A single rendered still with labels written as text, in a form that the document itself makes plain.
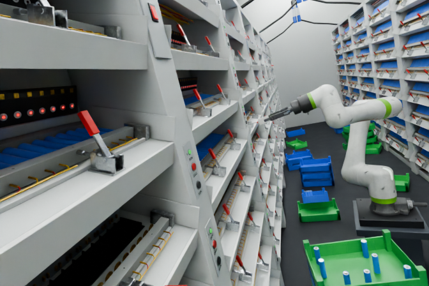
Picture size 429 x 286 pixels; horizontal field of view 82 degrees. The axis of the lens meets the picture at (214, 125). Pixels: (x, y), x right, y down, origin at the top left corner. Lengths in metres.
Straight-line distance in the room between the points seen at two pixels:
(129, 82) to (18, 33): 0.25
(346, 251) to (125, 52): 1.02
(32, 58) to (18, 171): 0.12
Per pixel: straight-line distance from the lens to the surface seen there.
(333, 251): 1.14
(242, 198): 1.04
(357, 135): 1.75
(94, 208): 0.33
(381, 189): 1.64
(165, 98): 0.49
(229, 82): 1.16
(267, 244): 1.42
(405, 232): 1.65
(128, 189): 0.38
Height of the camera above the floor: 1.20
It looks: 8 degrees down
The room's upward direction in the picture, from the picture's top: 14 degrees counter-clockwise
